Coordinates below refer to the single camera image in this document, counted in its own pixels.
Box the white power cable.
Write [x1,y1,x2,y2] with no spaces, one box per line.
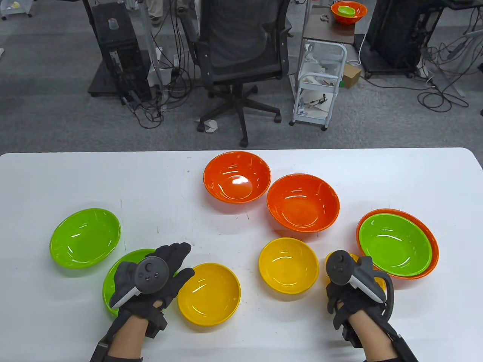
[357,33,368,65]

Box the black computer tower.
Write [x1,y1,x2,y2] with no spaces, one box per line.
[88,0,153,105]

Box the orange plastic bowl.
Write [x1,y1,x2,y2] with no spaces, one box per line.
[203,151,272,204]
[266,173,340,233]
[331,1,368,25]
[355,209,440,280]

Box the black forearm sensor box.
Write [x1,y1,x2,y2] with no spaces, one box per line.
[89,337,111,362]
[391,332,419,362]

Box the white metal desk leg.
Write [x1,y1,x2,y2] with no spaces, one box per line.
[137,0,168,88]

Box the white three-tier trolley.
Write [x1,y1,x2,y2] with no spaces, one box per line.
[289,41,348,131]

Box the black equipment rack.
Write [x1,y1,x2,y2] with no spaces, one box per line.
[360,0,446,79]

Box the person's left forearm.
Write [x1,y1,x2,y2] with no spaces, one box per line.
[108,315,149,362]

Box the person's right forearm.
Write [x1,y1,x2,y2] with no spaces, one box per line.
[347,311,400,362]

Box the person's right hand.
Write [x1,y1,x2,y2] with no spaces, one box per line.
[325,256,395,328]

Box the white plastic bag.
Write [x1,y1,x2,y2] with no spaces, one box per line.
[304,51,340,78]

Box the white rolling cart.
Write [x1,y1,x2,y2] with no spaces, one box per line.
[0,0,33,20]

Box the cardboard box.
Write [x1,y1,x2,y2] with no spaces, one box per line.
[341,63,362,89]

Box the black mesh office chair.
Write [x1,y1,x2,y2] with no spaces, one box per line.
[180,0,293,148]

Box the brown wooden side table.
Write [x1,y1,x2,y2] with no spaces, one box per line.
[301,0,357,46]

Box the person's left hand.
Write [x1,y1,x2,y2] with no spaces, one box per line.
[109,242,195,325]

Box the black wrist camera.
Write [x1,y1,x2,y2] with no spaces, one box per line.
[145,307,168,338]
[333,321,361,348]

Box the tangle of black cables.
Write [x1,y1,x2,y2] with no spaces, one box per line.
[121,0,195,129]
[417,0,483,114]

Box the yellow plastic bowl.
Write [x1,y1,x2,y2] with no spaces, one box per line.
[258,238,319,295]
[177,263,241,327]
[325,252,387,293]

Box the grey and white controller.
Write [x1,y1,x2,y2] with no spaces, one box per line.
[109,256,170,310]
[325,250,395,321]

